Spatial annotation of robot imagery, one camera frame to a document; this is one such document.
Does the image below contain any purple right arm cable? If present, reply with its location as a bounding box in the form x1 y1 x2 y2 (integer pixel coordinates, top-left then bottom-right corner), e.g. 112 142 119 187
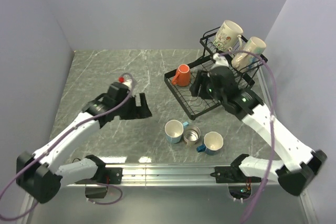
217 50 277 224

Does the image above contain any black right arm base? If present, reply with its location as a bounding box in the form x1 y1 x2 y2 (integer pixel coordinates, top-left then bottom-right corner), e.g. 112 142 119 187
210 166 261 184

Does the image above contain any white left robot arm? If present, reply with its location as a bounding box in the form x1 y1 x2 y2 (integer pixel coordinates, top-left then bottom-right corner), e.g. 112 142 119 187
16 79 152 204

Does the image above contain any black wire dish rack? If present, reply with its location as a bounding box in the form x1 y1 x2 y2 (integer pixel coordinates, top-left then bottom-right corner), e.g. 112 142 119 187
164 27 262 120

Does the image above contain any aluminium mounting rail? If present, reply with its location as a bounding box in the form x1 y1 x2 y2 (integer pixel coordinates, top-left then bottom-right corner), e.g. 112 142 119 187
15 163 284 188

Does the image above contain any green inside floral mug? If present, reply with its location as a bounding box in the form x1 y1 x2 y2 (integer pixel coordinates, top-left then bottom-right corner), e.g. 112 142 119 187
213 20 244 52

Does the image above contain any light blue mug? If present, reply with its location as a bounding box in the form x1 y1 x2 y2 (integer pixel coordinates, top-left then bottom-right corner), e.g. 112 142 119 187
164 120 189 144

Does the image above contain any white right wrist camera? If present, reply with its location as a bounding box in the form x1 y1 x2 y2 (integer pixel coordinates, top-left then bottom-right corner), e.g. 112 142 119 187
212 53 229 69

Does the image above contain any beige floral mug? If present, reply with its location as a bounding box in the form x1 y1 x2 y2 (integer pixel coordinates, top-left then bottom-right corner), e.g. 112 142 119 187
231 36 267 70

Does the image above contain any stainless steel cup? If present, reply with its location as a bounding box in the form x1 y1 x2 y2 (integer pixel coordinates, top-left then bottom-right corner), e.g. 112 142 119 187
183 125 201 146

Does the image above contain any dark blue handled mug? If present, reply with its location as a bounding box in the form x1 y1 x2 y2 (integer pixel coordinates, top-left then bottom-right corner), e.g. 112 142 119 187
196 132 224 156

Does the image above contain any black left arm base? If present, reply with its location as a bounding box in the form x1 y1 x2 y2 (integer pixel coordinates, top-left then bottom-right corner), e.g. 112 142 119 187
96 167 123 185

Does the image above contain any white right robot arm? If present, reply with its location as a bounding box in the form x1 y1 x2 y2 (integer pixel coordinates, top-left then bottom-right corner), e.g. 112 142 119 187
191 66 327 196

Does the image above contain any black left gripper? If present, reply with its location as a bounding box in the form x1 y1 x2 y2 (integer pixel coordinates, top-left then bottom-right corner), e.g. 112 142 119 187
115 92 152 120

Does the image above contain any orange mug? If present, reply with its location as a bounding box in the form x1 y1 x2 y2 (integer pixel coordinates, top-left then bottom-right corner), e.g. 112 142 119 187
172 64 191 87

